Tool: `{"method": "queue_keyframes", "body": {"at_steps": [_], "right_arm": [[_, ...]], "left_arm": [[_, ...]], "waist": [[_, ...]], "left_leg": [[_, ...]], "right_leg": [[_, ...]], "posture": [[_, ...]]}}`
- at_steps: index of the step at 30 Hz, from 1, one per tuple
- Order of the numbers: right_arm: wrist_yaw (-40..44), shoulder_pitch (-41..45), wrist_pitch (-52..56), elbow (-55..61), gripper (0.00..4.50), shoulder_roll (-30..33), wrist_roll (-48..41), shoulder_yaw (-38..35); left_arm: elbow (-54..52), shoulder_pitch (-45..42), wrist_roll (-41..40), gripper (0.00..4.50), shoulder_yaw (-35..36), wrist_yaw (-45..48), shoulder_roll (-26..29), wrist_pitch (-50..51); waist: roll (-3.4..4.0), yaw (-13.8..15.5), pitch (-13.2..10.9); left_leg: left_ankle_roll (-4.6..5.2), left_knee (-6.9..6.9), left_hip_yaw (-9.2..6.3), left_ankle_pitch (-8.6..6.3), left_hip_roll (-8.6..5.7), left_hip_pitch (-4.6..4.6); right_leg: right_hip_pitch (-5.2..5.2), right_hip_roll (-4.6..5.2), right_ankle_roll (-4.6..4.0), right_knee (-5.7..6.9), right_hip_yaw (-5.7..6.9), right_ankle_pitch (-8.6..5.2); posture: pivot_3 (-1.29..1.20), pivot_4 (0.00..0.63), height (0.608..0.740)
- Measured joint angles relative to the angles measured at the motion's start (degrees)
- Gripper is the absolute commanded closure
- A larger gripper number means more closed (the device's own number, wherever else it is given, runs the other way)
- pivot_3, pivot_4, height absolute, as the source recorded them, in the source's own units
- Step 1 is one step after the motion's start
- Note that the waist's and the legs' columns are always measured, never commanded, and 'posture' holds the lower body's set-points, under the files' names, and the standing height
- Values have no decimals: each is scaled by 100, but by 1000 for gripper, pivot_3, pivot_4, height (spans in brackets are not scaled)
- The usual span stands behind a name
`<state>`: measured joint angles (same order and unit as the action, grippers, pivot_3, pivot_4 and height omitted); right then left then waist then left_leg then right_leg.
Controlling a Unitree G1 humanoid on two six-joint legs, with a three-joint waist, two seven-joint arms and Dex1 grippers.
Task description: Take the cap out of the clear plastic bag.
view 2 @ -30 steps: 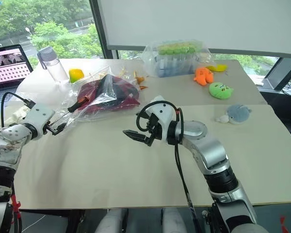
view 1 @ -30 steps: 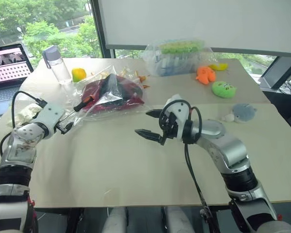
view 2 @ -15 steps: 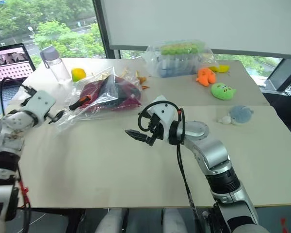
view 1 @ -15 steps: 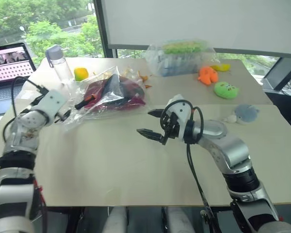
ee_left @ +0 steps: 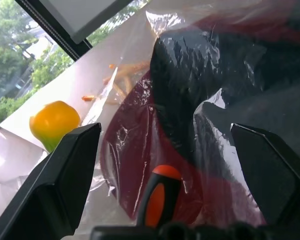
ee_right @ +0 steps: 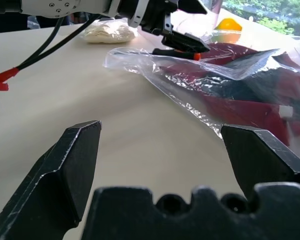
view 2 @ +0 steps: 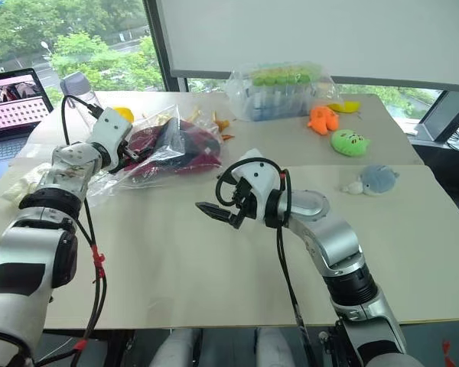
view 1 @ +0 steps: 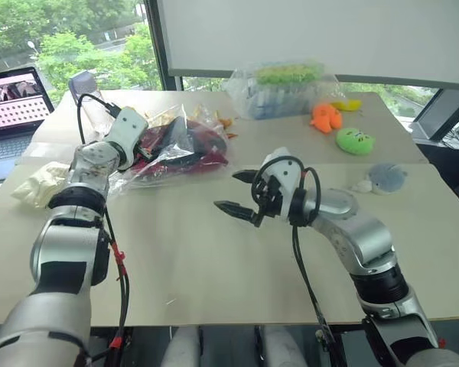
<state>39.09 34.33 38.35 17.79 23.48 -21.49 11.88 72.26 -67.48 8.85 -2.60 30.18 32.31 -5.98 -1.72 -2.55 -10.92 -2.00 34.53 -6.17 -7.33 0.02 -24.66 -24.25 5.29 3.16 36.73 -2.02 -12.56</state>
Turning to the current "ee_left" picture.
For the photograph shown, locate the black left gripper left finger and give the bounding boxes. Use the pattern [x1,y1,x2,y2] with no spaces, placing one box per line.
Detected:
[0,122,102,240]

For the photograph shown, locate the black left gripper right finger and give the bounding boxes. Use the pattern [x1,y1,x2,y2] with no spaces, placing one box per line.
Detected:
[229,122,300,226]

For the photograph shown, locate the red and black cap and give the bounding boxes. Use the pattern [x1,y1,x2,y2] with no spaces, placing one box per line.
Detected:
[101,14,300,226]

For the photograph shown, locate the clear plastic bag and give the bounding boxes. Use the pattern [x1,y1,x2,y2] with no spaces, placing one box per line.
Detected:
[77,0,300,227]

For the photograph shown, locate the yellow bell pepper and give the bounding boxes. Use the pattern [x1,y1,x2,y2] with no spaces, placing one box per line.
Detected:
[29,100,81,154]

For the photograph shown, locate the orange and black tool handle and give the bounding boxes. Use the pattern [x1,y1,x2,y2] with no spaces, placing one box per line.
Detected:
[136,164,183,228]

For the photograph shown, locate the black window frame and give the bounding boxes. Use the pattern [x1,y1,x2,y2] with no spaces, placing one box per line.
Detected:
[14,0,136,62]

